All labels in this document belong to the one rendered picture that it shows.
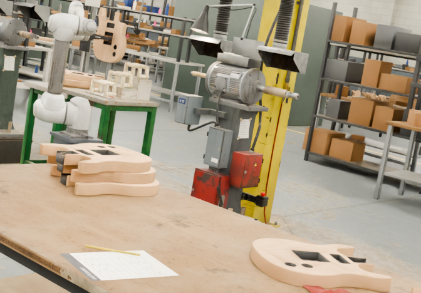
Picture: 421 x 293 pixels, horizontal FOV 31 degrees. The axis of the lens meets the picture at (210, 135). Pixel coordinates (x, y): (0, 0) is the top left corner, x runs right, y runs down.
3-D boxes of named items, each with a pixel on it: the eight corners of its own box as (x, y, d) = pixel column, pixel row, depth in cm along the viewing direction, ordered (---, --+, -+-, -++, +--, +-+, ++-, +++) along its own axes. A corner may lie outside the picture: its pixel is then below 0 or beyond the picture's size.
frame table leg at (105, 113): (94, 218, 587) (111, 105, 574) (89, 219, 582) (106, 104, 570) (90, 216, 590) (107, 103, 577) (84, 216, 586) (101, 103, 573)
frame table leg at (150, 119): (140, 213, 625) (157, 106, 612) (136, 213, 621) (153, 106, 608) (136, 211, 628) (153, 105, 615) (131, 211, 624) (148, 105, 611)
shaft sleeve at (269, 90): (284, 99, 506) (289, 96, 510) (284, 92, 504) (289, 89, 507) (263, 94, 518) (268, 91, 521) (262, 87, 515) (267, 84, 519)
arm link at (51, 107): (64, 127, 521) (32, 123, 513) (61, 120, 535) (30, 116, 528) (82, 17, 501) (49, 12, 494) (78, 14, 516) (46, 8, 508)
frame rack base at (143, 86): (149, 101, 618) (152, 80, 615) (136, 100, 606) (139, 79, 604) (127, 94, 635) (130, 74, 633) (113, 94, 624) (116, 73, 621)
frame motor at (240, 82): (265, 106, 534) (271, 71, 530) (242, 105, 514) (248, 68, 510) (221, 96, 560) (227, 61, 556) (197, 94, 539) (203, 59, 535)
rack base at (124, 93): (136, 100, 607) (138, 89, 606) (121, 99, 594) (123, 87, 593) (114, 94, 624) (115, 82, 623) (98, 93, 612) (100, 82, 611)
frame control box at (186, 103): (217, 136, 528) (223, 101, 524) (197, 137, 512) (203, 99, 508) (192, 129, 543) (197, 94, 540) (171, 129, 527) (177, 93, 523)
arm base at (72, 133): (74, 139, 516) (76, 131, 515) (58, 133, 532) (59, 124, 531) (97, 139, 529) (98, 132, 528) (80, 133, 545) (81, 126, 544)
